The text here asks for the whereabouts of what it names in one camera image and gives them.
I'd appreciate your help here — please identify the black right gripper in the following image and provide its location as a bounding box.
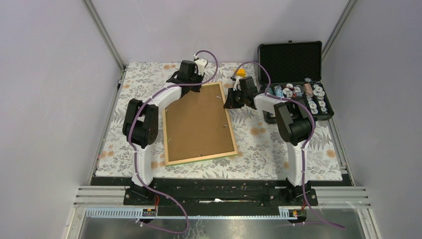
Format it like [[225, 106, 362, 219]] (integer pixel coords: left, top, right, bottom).
[[223, 89, 247, 110]]

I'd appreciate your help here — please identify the green wooden picture frame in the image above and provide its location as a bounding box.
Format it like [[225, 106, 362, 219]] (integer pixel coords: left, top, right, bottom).
[[160, 81, 239, 167]]

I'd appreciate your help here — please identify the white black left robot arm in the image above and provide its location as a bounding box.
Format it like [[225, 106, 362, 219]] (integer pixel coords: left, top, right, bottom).
[[122, 58, 208, 205]]

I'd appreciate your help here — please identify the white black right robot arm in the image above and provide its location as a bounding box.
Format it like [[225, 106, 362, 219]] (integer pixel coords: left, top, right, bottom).
[[223, 76, 315, 205]]

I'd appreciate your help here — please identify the yellow toy brick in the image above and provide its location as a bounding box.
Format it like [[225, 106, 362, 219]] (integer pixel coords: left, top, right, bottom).
[[234, 68, 247, 78]]

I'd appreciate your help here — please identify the black poker chip case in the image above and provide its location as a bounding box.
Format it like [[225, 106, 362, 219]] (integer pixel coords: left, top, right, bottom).
[[257, 41, 334, 121]]

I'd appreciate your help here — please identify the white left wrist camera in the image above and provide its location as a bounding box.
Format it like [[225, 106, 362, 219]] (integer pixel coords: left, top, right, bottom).
[[194, 58, 208, 76]]

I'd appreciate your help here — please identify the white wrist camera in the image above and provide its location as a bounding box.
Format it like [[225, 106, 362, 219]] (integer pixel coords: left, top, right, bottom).
[[194, 58, 208, 76], [233, 79, 240, 91]]

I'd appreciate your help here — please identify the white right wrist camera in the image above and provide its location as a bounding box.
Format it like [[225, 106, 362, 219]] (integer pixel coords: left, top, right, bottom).
[[233, 79, 240, 91]]

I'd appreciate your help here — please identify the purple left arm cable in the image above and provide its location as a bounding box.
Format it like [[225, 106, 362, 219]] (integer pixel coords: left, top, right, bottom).
[[127, 50, 219, 235]]

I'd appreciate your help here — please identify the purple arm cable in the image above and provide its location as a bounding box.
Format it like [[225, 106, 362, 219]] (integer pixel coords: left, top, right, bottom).
[[232, 61, 346, 230], [127, 50, 219, 235]]

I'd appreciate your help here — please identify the brown frame backing board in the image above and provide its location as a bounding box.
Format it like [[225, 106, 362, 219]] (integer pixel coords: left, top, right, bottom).
[[163, 84, 235, 162]]

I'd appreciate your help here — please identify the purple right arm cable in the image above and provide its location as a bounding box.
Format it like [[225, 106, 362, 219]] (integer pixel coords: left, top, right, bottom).
[[232, 61, 346, 230]]

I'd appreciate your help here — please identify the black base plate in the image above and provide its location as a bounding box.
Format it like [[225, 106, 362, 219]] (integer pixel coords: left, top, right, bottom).
[[93, 177, 351, 217]]

